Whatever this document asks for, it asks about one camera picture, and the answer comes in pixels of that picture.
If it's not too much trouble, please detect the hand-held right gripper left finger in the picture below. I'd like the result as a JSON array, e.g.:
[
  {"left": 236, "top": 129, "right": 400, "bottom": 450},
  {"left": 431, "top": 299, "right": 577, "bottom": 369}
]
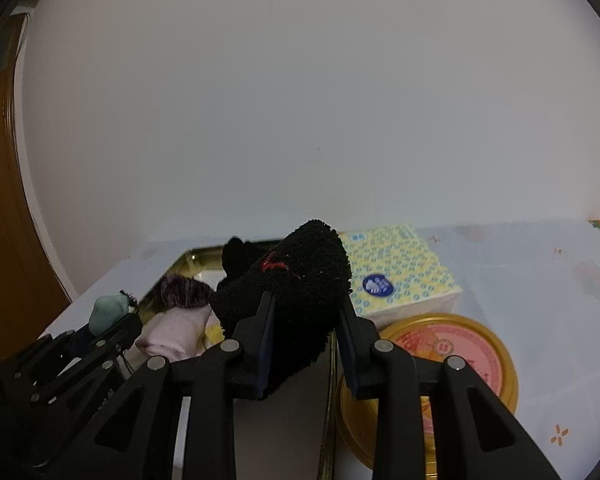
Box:
[{"left": 60, "top": 291, "right": 276, "bottom": 480}]

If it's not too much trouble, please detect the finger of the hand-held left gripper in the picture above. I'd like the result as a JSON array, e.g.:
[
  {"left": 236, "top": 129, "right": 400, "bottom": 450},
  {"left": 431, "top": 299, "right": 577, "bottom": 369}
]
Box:
[
  {"left": 30, "top": 332, "right": 141, "bottom": 408},
  {"left": 0, "top": 314, "right": 143, "bottom": 378}
]

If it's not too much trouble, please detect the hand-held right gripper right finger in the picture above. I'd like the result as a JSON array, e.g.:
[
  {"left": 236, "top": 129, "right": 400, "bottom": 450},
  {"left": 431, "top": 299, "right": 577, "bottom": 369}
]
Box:
[{"left": 338, "top": 304, "right": 561, "bottom": 480}]

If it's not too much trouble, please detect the yellow cloth with orange carrots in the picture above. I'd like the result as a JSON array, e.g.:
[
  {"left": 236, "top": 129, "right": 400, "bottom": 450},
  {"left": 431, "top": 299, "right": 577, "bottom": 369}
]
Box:
[{"left": 204, "top": 316, "right": 227, "bottom": 347}]

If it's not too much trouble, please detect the teal soft toy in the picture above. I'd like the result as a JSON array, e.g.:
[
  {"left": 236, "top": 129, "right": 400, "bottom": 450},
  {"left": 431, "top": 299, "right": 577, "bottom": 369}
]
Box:
[{"left": 89, "top": 292, "right": 140, "bottom": 337}]

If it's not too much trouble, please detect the black sock red logo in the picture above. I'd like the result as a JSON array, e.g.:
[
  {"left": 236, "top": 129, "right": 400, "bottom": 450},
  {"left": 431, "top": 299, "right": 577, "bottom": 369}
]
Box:
[{"left": 209, "top": 219, "right": 353, "bottom": 401}]

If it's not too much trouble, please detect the gold rectangular tin tray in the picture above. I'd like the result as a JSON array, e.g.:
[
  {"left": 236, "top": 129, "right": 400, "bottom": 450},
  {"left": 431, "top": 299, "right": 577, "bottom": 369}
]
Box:
[{"left": 130, "top": 242, "right": 338, "bottom": 480}]

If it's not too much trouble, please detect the pink sock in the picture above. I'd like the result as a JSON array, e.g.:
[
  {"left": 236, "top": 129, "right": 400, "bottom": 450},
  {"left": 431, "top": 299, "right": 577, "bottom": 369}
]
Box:
[{"left": 133, "top": 305, "right": 215, "bottom": 361}]

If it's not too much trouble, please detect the black round knitted pad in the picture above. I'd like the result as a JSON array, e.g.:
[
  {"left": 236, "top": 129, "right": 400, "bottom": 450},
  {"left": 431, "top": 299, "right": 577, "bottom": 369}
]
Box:
[{"left": 221, "top": 236, "right": 276, "bottom": 283}]

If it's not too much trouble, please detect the purple scrunchie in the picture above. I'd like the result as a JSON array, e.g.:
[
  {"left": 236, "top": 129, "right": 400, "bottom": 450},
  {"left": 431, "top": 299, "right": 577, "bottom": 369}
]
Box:
[{"left": 156, "top": 274, "right": 215, "bottom": 311}]

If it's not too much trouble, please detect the yellow patterned tissue pack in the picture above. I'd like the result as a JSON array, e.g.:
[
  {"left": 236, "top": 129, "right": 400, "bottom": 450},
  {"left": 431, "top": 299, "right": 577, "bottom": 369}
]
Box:
[{"left": 337, "top": 224, "right": 464, "bottom": 333}]

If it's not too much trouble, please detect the round gold tin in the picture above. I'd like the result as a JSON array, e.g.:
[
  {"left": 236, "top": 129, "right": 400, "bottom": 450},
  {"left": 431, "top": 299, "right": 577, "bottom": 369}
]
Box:
[{"left": 336, "top": 312, "right": 520, "bottom": 471}]

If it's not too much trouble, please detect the brown wooden door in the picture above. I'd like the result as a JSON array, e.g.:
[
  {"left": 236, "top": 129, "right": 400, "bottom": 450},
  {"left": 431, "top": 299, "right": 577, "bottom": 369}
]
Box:
[{"left": 0, "top": 10, "right": 78, "bottom": 366}]

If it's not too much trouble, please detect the fruit print tablecloth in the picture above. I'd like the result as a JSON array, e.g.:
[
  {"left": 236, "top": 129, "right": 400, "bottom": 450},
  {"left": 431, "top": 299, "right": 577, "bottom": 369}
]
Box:
[{"left": 40, "top": 217, "right": 600, "bottom": 480}]

